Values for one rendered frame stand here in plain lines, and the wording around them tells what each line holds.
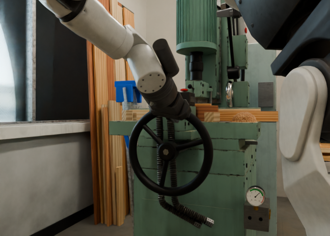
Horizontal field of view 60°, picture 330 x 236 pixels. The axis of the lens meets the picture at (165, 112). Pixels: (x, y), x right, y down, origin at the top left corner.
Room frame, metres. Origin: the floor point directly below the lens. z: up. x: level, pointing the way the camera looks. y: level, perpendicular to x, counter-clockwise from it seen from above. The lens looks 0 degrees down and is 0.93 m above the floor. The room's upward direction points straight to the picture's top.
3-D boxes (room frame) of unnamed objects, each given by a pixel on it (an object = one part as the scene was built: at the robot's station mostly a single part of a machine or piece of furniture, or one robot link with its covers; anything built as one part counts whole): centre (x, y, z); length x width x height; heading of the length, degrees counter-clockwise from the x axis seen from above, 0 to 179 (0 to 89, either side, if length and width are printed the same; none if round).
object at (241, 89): (1.35, -0.35, 1.02); 0.09 x 0.07 x 0.12; 68
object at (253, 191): (0.95, -0.30, 0.65); 0.06 x 0.04 x 0.08; 68
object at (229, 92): (1.32, -0.30, 1.02); 0.12 x 0.03 x 0.12; 158
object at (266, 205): (1.01, -0.33, 0.58); 0.12 x 0.08 x 0.08; 158
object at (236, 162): (1.35, -0.18, 0.76); 0.57 x 0.45 x 0.09; 158
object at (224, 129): (1.15, -0.06, 0.87); 0.61 x 0.30 x 0.06; 68
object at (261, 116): (1.22, -0.19, 0.92); 0.54 x 0.02 x 0.04; 68
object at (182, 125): (1.07, -0.03, 0.91); 0.15 x 0.14 x 0.09; 68
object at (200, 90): (1.26, -0.15, 1.03); 0.14 x 0.07 x 0.09; 158
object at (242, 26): (1.49, -0.38, 1.40); 0.10 x 0.06 x 0.16; 158
